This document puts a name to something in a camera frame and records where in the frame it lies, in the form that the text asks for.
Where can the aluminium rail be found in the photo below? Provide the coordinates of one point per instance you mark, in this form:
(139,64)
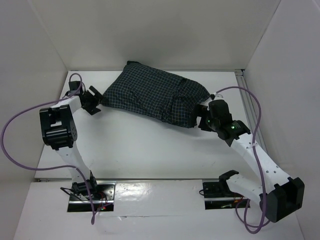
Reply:
(250,107)

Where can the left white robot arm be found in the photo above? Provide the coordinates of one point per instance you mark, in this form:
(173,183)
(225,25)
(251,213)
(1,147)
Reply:
(59,131)

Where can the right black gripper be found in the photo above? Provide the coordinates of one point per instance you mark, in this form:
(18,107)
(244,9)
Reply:
(203,118)

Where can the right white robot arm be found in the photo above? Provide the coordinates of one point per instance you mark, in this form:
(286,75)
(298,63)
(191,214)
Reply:
(278,195)

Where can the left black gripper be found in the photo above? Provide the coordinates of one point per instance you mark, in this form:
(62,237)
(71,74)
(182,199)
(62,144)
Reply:
(92,109)

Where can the dark checked pillowcase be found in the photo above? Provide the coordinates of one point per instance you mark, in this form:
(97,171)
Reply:
(155,93)

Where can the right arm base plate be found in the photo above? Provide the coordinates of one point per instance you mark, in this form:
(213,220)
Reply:
(216,198)

